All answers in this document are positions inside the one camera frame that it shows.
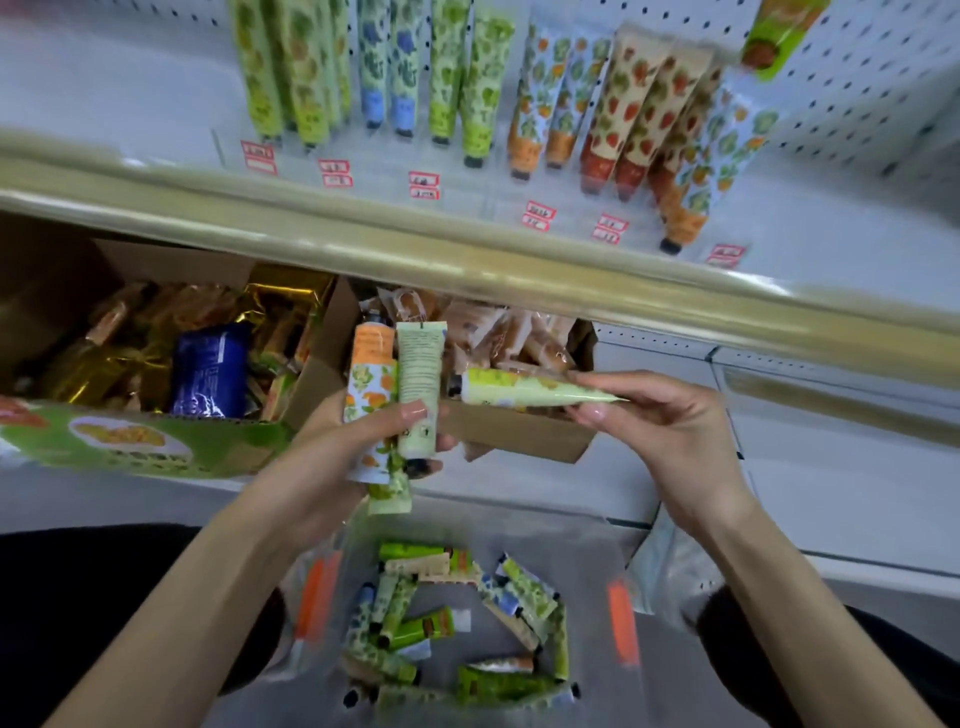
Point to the person's left hand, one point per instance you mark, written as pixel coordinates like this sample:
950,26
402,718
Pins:
322,480

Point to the person's right hand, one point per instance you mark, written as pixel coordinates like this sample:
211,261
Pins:
675,442

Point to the person's left thumb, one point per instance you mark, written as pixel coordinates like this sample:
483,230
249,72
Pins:
397,424

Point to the person's right thumb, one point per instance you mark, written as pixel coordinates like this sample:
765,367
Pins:
596,418

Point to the orange fruit print cream tube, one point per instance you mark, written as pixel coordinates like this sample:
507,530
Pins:
369,375

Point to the pale green cream tube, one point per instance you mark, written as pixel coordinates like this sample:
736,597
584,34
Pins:
418,367

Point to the green leaf print cream tube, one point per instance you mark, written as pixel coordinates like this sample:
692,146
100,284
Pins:
391,495

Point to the light green yellow cream tube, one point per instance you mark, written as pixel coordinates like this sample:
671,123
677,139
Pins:
517,388

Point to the person's left forearm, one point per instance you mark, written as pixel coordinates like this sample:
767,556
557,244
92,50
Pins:
195,600

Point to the person's right forearm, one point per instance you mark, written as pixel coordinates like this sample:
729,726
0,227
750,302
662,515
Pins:
795,630

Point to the plain brown cardboard box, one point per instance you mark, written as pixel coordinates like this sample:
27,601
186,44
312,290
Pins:
517,435

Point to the pile of brown wrapped packets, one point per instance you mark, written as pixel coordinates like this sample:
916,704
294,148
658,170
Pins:
510,334

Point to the clear plastic basket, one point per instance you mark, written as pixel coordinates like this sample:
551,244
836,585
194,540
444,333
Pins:
480,555

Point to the clear plastic bag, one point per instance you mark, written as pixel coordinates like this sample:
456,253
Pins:
671,570

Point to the blue packet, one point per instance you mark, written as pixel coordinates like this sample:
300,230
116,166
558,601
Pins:
211,371

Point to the pile of loose tubes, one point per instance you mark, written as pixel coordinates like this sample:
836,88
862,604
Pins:
450,630

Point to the row of red price labels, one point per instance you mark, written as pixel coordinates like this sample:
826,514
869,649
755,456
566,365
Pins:
424,185

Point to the green printed cardboard box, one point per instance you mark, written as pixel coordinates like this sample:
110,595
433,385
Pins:
150,450

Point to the pile of gold packets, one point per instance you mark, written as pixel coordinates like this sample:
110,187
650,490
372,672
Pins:
112,352

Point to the row of printed tubes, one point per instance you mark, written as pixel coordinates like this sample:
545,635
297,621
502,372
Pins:
480,82

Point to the green orange hanging tube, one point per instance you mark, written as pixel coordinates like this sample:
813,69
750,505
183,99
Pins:
780,34

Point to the white pegboard panel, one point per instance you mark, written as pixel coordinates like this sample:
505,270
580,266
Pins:
862,82

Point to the gold shelf edge rail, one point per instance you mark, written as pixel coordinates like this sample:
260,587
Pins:
450,259

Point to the gold lower shelf rail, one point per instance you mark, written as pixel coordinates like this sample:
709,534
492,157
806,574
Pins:
847,409

